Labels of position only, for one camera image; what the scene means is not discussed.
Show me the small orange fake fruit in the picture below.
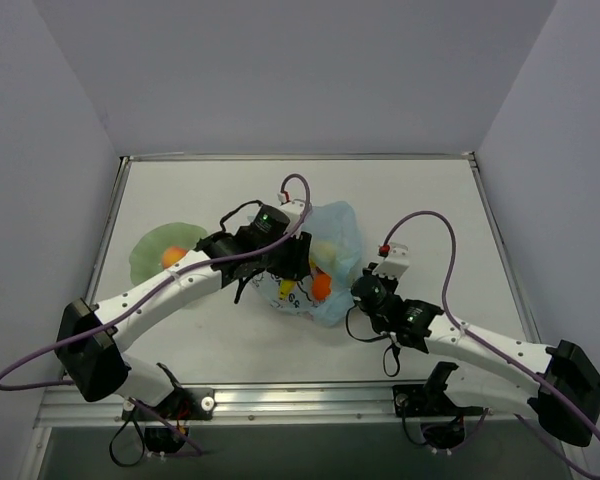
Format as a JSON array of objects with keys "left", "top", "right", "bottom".
[{"left": 311, "top": 273, "right": 332, "bottom": 302}]

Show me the blue translucent plastic bag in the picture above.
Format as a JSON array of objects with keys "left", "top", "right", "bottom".
[{"left": 250, "top": 201, "right": 363, "bottom": 328}]

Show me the orange fake peach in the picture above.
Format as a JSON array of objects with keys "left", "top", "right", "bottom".
[{"left": 161, "top": 246, "right": 188, "bottom": 269}]

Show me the yellow fake banana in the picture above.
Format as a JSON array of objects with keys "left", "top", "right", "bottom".
[{"left": 278, "top": 279, "right": 296, "bottom": 301}]

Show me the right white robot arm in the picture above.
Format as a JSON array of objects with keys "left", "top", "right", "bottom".
[{"left": 351, "top": 272, "right": 600, "bottom": 447}]

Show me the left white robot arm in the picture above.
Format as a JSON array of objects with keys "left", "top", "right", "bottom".
[{"left": 55, "top": 200, "right": 311, "bottom": 419}]

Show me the yellow fake fruit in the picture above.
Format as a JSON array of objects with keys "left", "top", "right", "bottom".
[{"left": 311, "top": 240, "right": 338, "bottom": 268}]

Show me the green glass bowl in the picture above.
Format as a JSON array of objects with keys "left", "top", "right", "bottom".
[{"left": 129, "top": 222, "right": 208, "bottom": 286}]

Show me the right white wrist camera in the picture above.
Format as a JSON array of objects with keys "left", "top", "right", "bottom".
[{"left": 372, "top": 242, "right": 410, "bottom": 280}]

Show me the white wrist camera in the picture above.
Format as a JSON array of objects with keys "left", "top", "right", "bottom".
[
  {"left": 278, "top": 191, "right": 312, "bottom": 227},
  {"left": 372, "top": 242, "right": 410, "bottom": 280}
]

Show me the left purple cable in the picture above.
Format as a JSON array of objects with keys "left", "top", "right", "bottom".
[{"left": 0, "top": 173, "right": 315, "bottom": 391}]

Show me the purple cable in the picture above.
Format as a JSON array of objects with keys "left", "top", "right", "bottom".
[
  {"left": 0, "top": 173, "right": 315, "bottom": 391},
  {"left": 379, "top": 211, "right": 600, "bottom": 479}
]

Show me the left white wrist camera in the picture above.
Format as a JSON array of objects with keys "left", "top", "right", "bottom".
[{"left": 278, "top": 191, "right": 312, "bottom": 227}]

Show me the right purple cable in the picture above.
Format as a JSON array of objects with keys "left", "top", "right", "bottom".
[{"left": 379, "top": 211, "right": 600, "bottom": 479}]

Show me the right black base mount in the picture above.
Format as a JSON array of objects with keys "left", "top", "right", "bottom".
[{"left": 392, "top": 384, "right": 467, "bottom": 452}]

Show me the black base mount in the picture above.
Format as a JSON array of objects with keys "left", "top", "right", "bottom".
[
  {"left": 392, "top": 384, "right": 467, "bottom": 452},
  {"left": 108, "top": 387, "right": 215, "bottom": 468}
]

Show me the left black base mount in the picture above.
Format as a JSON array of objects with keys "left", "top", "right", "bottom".
[{"left": 108, "top": 387, "right": 215, "bottom": 468}]

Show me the aluminium front rail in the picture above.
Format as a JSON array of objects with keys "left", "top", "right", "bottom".
[{"left": 33, "top": 377, "right": 577, "bottom": 429}]

